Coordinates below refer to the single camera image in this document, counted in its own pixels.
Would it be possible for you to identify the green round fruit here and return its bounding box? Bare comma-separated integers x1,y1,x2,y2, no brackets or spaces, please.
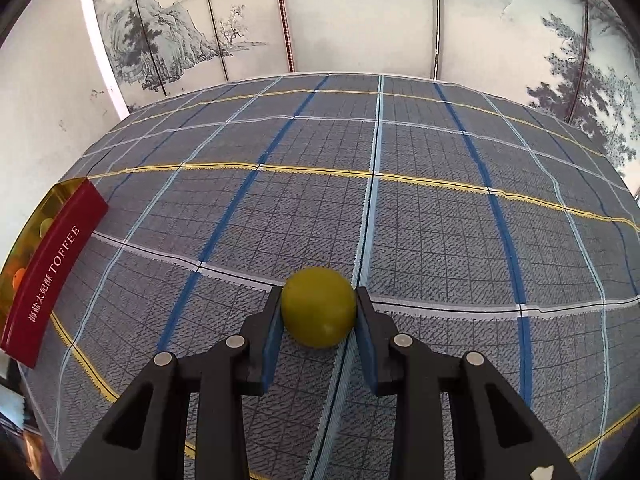
281,266,357,349

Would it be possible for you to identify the green fruit in box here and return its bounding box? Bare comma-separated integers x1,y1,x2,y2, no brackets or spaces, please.
39,218,53,238

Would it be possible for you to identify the orange fruit in box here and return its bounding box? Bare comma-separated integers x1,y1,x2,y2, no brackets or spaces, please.
12,268,26,292

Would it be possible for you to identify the painted folding screen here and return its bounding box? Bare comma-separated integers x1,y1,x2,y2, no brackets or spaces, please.
92,0,639,190

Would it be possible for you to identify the red toffee box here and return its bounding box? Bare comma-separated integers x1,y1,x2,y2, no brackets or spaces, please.
1,177,107,368

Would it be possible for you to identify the plaid grey tablecloth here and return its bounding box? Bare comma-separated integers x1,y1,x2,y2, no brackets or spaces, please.
23,74,639,479

